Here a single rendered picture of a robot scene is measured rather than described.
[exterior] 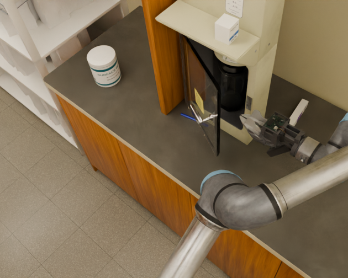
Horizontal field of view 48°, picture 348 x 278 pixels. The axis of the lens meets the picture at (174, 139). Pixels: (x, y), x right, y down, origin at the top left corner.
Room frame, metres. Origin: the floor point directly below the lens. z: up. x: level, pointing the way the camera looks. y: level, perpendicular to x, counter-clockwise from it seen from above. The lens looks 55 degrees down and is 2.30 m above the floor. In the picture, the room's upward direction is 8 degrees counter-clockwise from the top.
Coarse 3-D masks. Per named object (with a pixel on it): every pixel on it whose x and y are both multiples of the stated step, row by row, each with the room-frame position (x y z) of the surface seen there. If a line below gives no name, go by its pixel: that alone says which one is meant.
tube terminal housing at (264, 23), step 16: (192, 0) 1.06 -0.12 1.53; (208, 0) 1.01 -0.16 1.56; (224, 0) 0.96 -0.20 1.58; (256, 0) 0.88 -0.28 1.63; (272, 0) 0.89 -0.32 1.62; (256, 16) 0.88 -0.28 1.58; (272, 16) 0.90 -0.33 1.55; (256, 32) 0.88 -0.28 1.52; (272, 32) 0.91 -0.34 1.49; (272, 48) 0.92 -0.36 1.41; (256, 64) 0.87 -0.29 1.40; (272, 64) 0.93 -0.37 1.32; (256, 80) 0.87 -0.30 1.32; (256, 96) 0.88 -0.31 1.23; (224, 128) 0.95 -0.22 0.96
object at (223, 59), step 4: (216, 52) 1.02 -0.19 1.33; (220, 56) 0.99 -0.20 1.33; (224, 56) 0.98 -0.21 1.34; (220, 60) 0.99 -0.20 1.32; (224, 60) 0.98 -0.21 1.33; (228, 60) 0.97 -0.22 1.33; (232, 60) 0.96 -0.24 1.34; (228, 64) 0.96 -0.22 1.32; (232, 64) 0.96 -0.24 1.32; (236, 64) 0.95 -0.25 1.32; (240, 64) 0.95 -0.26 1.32
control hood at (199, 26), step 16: (160, 16) 1.03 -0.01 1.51; (176, 16) 1.01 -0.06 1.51; (192, 16) 1.00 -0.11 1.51; (208, 16) 0.99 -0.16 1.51; (192, 32) 0.93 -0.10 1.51; (208, 32) 0.92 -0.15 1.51; (240, 32) 0.90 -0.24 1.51; (224, 48) 0.84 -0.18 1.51; (240, 48) 0.83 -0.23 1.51; (256, 48) 0.85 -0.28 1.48
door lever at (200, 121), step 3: (192, 105) 0.89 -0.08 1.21; (192, 108) 0.88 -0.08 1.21; (195, 108) 0.88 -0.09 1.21; (195, 111) 0.86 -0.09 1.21; (195, 114) 0.85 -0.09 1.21; (198, 114) 0.85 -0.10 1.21; (210, 114) 0.84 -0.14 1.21; (198, 117) 0.84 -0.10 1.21; (201, 117) 0.84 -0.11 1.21; (207, 117) 0.83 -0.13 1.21; (210, 117) 0.83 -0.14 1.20; (198, 120) 0.83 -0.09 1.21; (201, 120) 0.82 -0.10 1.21; (204, 120) 0.82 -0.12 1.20; (207, 120) 0.83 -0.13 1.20; (198, 123) 0.82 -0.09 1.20; (201, 123) 0.82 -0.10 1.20
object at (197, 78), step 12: (192, 48) 0.99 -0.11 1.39; (192, 60) 0.99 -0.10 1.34; (192, 72) 0.99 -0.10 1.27; (204, 72) 0.89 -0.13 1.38; (192, 84) 1.00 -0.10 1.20; (204, 84) 0.89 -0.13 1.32; (216, 84) 0.81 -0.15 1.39; (192, 96) 1.01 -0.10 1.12; (204, 96) 0.89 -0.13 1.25; (216, 96) 0.80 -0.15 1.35; (204, 108) 0.89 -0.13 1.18; (216, 108) 0.80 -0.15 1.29; (216, 120) 0.80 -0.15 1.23; (204, 132) 0.90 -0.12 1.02; (216, 132) 0.80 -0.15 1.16; (216, 144) 0.80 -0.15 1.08
